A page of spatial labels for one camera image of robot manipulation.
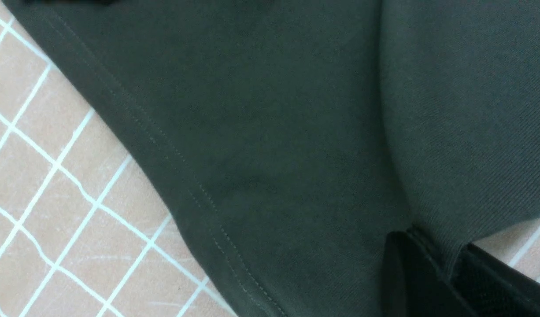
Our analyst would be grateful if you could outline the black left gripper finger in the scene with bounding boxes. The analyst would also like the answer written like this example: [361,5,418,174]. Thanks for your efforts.
[381,229,540,317]

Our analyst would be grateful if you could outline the dark gray long-sleeve top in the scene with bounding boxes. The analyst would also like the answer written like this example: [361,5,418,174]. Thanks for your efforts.
[4,0,540,317]

